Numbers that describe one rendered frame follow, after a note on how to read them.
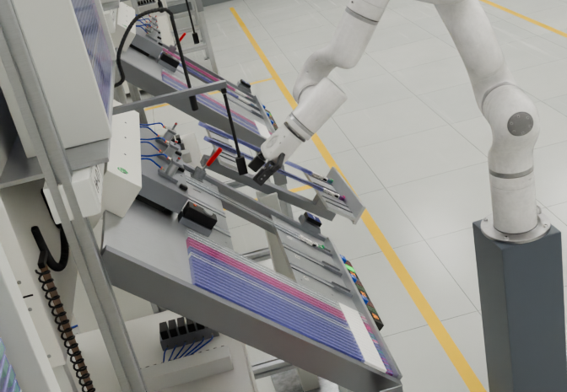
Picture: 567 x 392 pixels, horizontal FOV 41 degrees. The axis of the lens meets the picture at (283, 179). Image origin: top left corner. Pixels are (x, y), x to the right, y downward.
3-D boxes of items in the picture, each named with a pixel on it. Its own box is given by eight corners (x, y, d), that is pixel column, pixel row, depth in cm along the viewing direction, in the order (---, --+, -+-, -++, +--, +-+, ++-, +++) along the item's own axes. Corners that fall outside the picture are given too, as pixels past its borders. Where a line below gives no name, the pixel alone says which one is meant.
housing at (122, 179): (113, 156, 204) (139, 112, 200) (109, 241, 160) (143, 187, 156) (85, 142, 201) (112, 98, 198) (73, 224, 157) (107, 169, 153)
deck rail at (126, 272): (384, 400, 168) (400, 379, 167) (386, 406, 166) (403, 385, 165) (89, 270, 143) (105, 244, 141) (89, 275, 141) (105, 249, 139)
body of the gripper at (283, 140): (283, 114, 205) (256, 144, 207) (291, 126, 196) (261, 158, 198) (303, 131, 208) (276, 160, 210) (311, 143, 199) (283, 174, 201)
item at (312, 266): (319, 248, 227) (325, 239, 226) (386, 389, 167) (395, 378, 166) (266, 220, 220) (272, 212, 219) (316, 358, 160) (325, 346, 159)
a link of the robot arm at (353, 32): (329, -8, 197) (283, 95, 208) (356, 14, 184) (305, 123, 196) (357, 2, 201) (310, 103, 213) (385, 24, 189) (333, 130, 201)
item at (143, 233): (208, 200, 214) (218, 185, 213) (239, 335, 154) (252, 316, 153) (101, 145, 202) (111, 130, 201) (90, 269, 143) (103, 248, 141)
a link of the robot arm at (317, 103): (286, 105, 203) (299, 121, 196) (320, 69, 200) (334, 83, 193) (305, 121, 208) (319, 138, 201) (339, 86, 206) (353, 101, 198)
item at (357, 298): (317, 256, 228) (331, 238, 226) (384, 400, 168) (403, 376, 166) (314, 255, 227) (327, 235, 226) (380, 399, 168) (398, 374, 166)
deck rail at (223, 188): (315, 253, 229) (327, 237, 228) (317, 256, 228) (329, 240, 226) (101, 143, 204) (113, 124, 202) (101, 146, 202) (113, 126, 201)
